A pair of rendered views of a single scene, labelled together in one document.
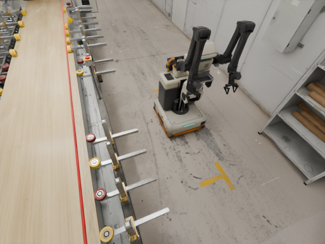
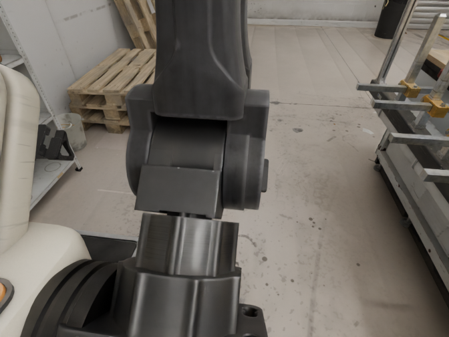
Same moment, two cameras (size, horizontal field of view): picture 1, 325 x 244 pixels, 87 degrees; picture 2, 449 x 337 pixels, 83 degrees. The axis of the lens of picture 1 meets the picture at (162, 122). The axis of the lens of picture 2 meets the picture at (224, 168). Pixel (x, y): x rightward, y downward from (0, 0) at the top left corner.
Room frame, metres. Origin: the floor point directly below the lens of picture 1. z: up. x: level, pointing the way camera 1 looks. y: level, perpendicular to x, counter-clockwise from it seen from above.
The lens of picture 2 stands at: (1.58, -0.09, 1.37)
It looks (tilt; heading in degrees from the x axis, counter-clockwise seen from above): 41 degrees down; 213
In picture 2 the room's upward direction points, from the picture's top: straight up
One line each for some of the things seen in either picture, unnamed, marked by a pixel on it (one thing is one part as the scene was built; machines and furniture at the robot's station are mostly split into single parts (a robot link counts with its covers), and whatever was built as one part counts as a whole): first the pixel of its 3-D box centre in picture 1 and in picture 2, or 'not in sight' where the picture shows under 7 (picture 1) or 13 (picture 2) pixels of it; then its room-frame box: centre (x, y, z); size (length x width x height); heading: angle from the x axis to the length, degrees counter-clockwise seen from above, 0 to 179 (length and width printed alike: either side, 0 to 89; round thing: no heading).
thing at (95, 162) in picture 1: (96, 164); not in sight; (0.56, 0.50, 0.85); 0.08 x 0.08 x 0.11
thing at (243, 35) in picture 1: (239, 49); not in sight; (1.52, -0.64, 1.41); 0.11 x 0.06 x 0.43; 116
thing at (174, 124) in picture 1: (178, 113); not in sight; (1.84, -0.25, 0.16); 0.67 x 0.64 x 0.25; 25
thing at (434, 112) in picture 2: (131, 228); (433, 105); (0.16, 0.14, 0.83); 0.14 x 0.06 x 0.05; 25
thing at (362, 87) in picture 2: not in sight; (399, 89); (-0.03, 0.00, 0.80); 0.43 x 0.03 x 0.04; 115
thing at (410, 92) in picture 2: not in sight; (408, 87); (-0.07, 0.04, 0.80); 0.14 x 0.06 x 0.05; 25
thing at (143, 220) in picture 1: (139, 222); (422, 107); (0.20, 0.10, 0.82); 0.43 x 0.03 x 0.04; 115
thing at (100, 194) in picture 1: (101, 195); not in sight; (0.34, 0.39, 0.85); 0.08 x 0.08 x 0.11
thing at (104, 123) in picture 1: (109, 138); not in sight; (0.82, 0.46, 0.87); 0.04 x 0.04 x 0.48; 25
